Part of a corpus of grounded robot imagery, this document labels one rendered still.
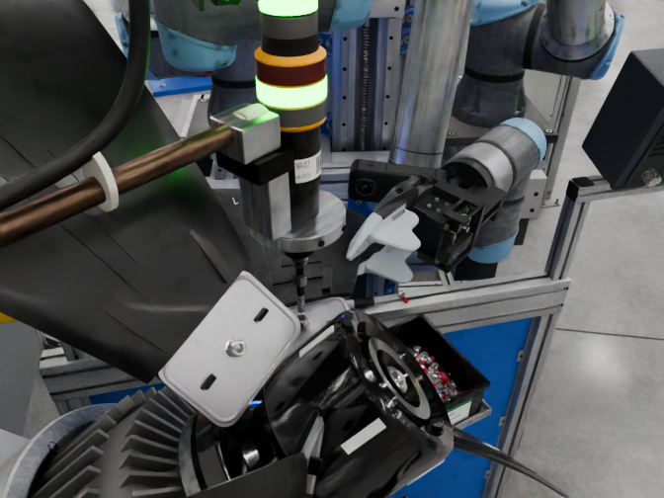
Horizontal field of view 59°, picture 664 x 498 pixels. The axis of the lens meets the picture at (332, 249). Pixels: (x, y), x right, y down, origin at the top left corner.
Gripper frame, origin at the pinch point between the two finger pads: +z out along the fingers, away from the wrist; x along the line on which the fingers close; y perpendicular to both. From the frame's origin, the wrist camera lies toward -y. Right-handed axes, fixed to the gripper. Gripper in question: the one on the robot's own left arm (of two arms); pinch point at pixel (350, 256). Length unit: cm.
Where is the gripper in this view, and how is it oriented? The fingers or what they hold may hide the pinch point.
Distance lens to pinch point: 58.8
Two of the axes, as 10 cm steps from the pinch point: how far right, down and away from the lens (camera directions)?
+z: -6.4, 4.6, -6.1
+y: 7.7, 4.6, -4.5
